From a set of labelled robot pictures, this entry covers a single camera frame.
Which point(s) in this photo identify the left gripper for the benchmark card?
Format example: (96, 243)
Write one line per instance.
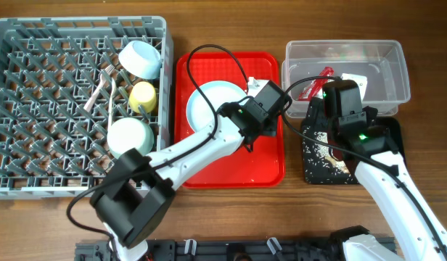
(272, 129)

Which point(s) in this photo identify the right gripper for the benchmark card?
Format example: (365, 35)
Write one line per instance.
(369, 113)

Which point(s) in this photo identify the red sauce packet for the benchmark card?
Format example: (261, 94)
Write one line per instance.
(315, 86)

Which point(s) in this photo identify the food scraps and rice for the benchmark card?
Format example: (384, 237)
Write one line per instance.
(321, 167)

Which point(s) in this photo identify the yellow plastic cup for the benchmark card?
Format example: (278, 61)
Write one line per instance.
(143, 94)

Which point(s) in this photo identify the light blue small bowl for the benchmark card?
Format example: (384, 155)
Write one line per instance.
(141, 59)

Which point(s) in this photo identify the green shallow bowl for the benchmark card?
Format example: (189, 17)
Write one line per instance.
(129, 133)

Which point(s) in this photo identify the white plastic spoon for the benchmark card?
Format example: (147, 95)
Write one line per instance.
(111, 103)

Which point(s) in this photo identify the white plastic fork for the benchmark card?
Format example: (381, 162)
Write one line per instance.
(105, 73)

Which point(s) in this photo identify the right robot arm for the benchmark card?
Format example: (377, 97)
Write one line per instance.
(372, 155)

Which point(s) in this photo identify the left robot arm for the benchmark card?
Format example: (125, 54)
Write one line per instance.
(138, 190)

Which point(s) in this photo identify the black waste tray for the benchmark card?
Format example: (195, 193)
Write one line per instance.
(315, 124)

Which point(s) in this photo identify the grey dishwasher rack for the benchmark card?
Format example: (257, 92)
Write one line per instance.
(50, 146)

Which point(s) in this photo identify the red plastic tray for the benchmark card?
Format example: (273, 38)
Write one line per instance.
(265, 165)

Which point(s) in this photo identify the clear plastic bin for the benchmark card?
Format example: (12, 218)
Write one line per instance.
(381, 62)

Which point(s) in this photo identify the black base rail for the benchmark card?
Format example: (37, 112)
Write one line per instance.
(304, 249)

